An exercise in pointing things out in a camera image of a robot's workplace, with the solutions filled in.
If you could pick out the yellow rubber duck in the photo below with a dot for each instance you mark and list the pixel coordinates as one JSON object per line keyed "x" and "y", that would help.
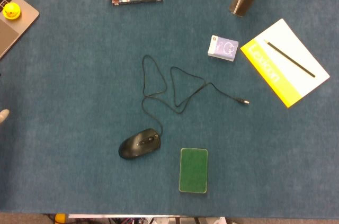
{"x": 11, "y": 10}

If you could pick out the silver laptop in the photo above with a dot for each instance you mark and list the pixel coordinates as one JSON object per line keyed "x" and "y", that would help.
{"x": 13, "y": 20}

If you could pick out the black pencil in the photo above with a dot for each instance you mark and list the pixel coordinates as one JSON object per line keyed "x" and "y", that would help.
{"x": 290, "y": 58}

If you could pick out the blue felt table mat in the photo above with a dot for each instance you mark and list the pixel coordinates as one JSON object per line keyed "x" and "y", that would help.
{"x": 79, "y": 89}

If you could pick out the yellow and white Lexicon book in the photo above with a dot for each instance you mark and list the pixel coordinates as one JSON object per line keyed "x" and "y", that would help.
{"x": 288, "y": 62}

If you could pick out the small purple card box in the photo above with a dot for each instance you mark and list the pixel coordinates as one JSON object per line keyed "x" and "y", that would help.
{"x": 223, "y": 48}

